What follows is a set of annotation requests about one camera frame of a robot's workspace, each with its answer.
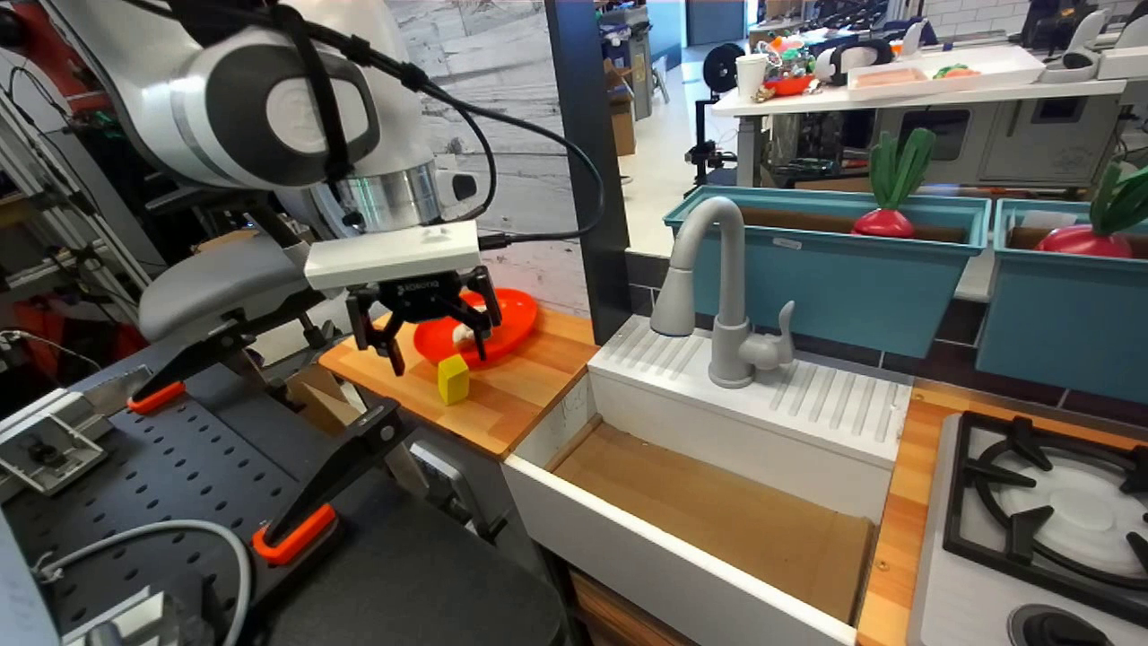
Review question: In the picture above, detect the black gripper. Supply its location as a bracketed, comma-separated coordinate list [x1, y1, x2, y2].
[349, 274, 502, 378]

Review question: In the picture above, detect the yellow block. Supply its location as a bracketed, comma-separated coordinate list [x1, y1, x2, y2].
[433, 357, 469, 406]

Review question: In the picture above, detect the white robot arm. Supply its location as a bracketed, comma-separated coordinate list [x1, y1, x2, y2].
[46, 0, 500, 378]

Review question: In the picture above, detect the white toy on plate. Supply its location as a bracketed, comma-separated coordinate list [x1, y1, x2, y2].
[449, 323, 475, 353]

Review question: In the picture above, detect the red plate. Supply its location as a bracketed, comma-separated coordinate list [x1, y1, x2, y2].
[411, 287, 542, 369]

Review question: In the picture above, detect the wooden counter top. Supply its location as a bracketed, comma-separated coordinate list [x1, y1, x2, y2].
[320, 308, 594, 458]

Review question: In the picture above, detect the black orange clamp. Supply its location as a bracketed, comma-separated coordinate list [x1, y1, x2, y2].
[127, 321, 274, 418]
[251, 403, 408, 567]

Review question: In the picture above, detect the grey toy faucet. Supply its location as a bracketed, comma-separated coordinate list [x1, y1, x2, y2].
[650, 199, 795, 387]

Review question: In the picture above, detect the white toy sink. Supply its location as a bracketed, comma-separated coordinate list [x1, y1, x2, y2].
[502, 315, 911, 646]

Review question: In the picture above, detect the teal planter box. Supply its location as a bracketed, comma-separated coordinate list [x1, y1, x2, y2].
[662, 187, 991, 360]
[977, 199, 1148, 403]

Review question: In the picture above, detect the toy radish plant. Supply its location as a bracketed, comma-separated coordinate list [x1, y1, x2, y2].
[1040, 163, 1148, 257]
[852, 126, 935, 238]

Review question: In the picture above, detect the toy gas stove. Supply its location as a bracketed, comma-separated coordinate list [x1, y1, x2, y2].
[911, 413, 1148, 646]

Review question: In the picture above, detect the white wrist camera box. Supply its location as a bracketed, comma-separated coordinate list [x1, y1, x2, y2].
[305, 223, 482, 291]

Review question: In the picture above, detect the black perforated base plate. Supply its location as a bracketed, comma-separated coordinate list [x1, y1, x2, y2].
[0, 364, 567, 646]

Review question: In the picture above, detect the grey cable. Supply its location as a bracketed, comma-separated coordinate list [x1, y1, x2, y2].
[32, 516, 257, 646]

